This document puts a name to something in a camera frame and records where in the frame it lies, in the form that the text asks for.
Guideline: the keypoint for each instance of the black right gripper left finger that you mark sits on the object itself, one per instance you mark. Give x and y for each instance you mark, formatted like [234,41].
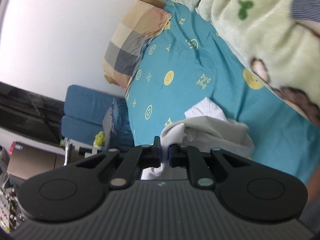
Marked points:
[120,170]

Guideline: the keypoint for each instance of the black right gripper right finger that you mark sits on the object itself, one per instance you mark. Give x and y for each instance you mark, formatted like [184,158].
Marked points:
[205,170]

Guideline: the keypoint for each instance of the white shirt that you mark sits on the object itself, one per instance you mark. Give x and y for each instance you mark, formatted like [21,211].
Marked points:
[205,126]

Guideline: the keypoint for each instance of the grey cushion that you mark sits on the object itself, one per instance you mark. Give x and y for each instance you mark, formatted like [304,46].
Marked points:
[110,122]

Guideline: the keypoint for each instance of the blue sofa chair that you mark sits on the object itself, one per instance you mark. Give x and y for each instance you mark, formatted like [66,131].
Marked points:
[84,111]

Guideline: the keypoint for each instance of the cardboard box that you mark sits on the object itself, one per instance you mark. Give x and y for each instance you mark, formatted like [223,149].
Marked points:
[27,161]

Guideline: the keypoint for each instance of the black tv screen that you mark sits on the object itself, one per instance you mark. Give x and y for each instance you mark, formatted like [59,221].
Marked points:
[31,115]

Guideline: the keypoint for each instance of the teal patterned bed sheet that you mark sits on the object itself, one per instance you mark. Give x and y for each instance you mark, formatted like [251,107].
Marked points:
[189,62]

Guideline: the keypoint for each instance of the plaid pillow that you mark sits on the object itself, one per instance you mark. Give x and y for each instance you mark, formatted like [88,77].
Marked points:
[144,21]

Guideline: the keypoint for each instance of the light green fleece blanket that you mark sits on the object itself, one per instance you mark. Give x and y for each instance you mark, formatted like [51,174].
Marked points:
[276,40]

